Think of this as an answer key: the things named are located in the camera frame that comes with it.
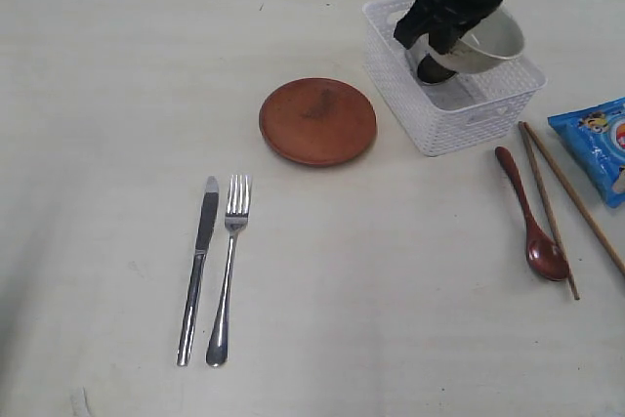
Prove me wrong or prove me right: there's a white speckled ceramic bowl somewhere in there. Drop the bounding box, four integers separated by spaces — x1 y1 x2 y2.
426 6 525 74

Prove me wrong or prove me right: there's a brown wooden plate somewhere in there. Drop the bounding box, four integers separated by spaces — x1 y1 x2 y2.
259 77 377 167

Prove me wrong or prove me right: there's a blue chips bag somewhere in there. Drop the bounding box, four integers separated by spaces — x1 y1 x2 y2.
548 98 624 208

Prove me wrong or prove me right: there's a wooden chopstick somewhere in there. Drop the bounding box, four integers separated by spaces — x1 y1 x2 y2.
520 121 624 274
518 121 580 301

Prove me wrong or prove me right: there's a dark red wooden spoon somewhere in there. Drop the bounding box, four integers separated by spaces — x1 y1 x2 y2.
494 146 570 281

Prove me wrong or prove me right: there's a silver table knife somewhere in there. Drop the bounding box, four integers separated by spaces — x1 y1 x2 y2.
177 176 219 367

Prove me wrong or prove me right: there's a silver metal fork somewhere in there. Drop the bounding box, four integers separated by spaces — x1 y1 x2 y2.
205 174 252 367

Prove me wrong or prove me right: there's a white perforated plastic basket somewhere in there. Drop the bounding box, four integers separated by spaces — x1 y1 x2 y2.
362 0 547 156

